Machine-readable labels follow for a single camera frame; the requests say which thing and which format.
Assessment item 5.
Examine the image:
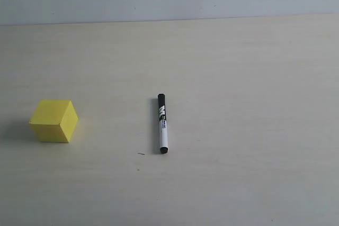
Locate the black and white marker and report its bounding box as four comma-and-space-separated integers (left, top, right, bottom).
158, 94, 168, 154

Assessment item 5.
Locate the yellow foam cube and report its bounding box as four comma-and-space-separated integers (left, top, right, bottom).
29, 100, 79, 143

